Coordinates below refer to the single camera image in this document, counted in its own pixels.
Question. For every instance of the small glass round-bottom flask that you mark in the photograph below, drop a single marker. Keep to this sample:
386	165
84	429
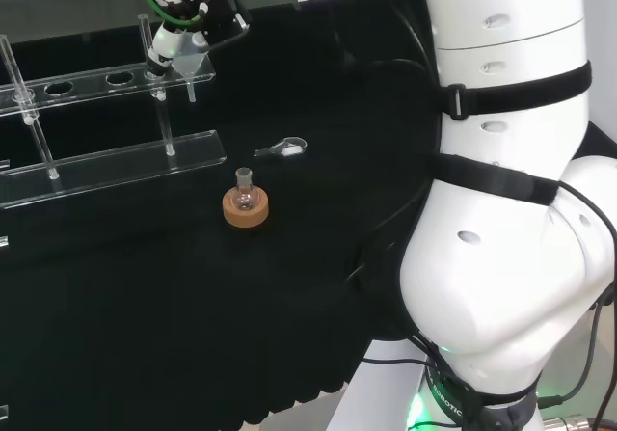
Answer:
245	198

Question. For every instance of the clear cloth clip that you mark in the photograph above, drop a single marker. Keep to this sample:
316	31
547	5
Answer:
3	412
3	241

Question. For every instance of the clear acrylic funnel stand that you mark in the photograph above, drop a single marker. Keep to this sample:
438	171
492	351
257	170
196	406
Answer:
120	161

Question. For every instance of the black table cloth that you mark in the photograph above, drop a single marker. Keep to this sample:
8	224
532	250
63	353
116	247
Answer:
144	305

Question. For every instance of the glass weighing funnel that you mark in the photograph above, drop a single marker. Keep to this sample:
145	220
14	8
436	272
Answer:
289	147

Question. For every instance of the pale base board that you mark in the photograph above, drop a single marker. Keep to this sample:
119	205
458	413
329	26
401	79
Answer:
385	392

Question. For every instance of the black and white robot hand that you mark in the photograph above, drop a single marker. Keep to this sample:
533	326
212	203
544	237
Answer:
217	9

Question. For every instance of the clear plastic funnel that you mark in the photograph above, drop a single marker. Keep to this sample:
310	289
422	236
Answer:
190	67

